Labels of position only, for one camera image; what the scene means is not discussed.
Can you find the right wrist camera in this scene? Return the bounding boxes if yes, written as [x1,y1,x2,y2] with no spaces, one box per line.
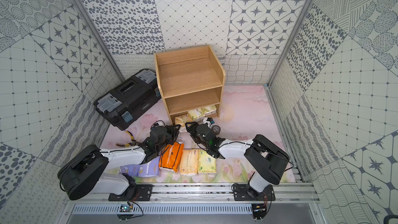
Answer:
[204,117,215,127]

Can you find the purple tissue pack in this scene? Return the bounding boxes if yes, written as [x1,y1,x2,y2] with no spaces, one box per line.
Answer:
[120,164,140,177]
[138,157,160,178]

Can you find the black plastic toolbox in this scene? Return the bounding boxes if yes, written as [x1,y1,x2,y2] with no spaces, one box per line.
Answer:
[94,69,161,131]

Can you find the yellow handled pliers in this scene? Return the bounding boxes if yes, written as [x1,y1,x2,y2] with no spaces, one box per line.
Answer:
[115,130,136,148]

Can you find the green tissue pack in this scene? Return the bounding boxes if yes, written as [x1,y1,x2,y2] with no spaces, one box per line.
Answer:
[188,108,205,121]
[202,105,217,116]

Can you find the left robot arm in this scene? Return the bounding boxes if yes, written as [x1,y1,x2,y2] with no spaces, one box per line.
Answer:
[57,124,181,201]

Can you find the green tissue pack shelf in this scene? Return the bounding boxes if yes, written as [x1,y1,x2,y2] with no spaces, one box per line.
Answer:
[198,149,217,174]

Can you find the wooden shelf unit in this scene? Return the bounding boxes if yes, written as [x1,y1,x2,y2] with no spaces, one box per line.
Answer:
[153,45,226,123]

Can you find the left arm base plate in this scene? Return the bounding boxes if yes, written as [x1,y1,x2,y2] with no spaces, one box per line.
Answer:
[108,173,153,202]

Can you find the grey tape roll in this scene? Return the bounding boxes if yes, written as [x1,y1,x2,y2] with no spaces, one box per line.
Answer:
[211,125,221,135]

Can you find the yellow tissue pack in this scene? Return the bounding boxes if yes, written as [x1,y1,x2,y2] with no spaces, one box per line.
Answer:
[174,114,193,129]

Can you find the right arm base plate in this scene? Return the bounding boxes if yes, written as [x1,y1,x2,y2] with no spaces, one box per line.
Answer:
[231,183,276,201]

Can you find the aluminium mounting rail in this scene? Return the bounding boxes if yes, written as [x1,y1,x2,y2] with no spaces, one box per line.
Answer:
[66,183,321,205]

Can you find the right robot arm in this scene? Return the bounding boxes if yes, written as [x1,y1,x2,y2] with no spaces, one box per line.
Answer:
[185,122,293,194]

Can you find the orange tissue pack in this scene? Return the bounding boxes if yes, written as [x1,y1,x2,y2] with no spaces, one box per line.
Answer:
[159,142,184,173]

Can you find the beige tissue pack shelf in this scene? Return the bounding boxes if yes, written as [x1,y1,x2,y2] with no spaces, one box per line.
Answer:
[179,149,199,176]

